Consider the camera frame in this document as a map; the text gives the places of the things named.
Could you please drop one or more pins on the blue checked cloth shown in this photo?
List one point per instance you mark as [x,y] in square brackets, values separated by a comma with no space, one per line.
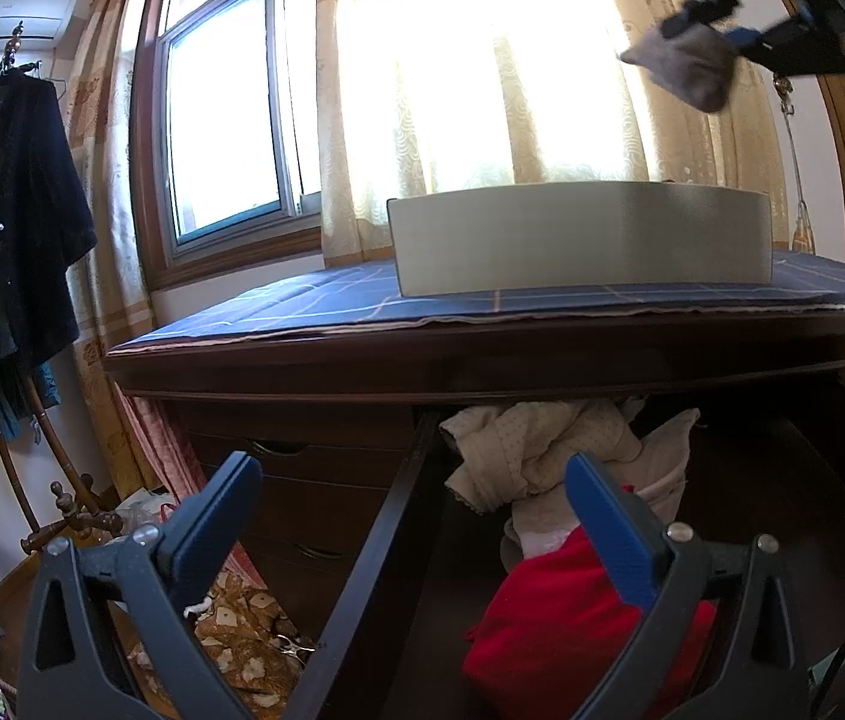
[302,300]

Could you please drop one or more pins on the pale beige garment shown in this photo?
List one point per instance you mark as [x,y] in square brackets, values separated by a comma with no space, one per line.
[542,529]

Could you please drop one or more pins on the dark navy jacket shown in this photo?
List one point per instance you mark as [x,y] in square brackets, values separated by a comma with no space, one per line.
[6,240]

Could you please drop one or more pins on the red plastic bag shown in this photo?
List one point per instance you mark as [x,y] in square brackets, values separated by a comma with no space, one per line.
[167,512]

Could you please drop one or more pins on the teal garment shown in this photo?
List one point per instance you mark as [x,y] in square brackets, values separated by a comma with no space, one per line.
[6,420]

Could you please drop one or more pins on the cream dotted garment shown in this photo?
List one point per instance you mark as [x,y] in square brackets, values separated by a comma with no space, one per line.
[535,442]

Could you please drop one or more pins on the clear plastic bag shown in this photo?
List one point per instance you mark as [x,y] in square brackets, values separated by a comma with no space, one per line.
[141,514]

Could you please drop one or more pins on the wooden coat rack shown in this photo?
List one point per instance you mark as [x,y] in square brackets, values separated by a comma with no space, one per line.
[74,517]

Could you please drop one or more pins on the grey white sock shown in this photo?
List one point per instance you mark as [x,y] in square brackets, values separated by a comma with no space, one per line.
[692,71]

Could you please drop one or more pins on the wood framed window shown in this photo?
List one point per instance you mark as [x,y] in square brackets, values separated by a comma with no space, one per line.
[220,120]

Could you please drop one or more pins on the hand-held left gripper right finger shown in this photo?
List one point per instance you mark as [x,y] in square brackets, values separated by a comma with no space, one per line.
[613,536]

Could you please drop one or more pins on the pink striped cloth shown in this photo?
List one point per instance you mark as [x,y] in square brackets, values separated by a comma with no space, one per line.
[167,457]

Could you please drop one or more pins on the narrow beige patterned curtain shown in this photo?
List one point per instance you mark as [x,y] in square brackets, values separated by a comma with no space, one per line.
[103,127]

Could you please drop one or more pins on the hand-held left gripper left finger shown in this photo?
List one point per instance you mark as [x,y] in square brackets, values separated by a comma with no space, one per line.
[212,532]

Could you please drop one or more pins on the white air conditioner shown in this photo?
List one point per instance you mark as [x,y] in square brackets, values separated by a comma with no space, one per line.
[17,19]

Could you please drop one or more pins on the brown patterned cloth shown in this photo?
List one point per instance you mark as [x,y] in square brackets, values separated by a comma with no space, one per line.
[250,645]

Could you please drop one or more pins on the white cardboard box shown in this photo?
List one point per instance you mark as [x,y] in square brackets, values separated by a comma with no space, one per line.
[579,240]

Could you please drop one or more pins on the curtain tieback tassel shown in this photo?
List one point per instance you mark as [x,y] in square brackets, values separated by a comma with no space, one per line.
[803,229]

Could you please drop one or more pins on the dark wooden drawer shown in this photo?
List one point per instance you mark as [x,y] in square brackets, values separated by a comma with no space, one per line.
[385,540]

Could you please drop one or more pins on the red garment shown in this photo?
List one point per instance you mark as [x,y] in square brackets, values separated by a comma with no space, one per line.
[557,622]

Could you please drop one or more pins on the dark wooden dresser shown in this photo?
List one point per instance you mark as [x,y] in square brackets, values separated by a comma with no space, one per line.
[317,367]

